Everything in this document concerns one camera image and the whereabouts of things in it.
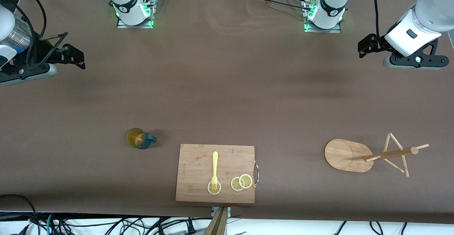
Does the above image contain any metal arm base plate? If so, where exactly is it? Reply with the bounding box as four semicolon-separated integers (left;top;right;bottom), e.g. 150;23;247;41
304;0;342;34
116;0;156;29

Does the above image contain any teal ceramic cup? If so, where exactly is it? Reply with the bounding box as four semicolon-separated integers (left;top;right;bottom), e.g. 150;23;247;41
126;128;157;150

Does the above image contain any wooden post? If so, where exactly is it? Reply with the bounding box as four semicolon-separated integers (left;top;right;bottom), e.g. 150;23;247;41
204;207;228;235

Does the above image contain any lemon slice under fork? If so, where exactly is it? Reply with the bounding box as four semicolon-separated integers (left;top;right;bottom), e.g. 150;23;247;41
207;180;222;195

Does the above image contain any bamboo cutting board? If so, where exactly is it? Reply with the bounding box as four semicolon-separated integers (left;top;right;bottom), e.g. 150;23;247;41
175;144;259;204

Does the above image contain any thick black cable loop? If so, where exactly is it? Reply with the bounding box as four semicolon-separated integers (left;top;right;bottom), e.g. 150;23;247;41
0;194;38;228

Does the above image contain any wooden mug rack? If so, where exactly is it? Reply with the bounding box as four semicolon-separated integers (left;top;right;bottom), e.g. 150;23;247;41
324;133;430;178

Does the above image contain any yellow plastic fork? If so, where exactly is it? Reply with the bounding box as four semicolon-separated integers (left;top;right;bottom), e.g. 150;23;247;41
211;151;219;191

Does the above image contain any black table cable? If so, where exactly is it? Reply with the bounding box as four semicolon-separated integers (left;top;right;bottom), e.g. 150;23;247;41
245;0;314;12

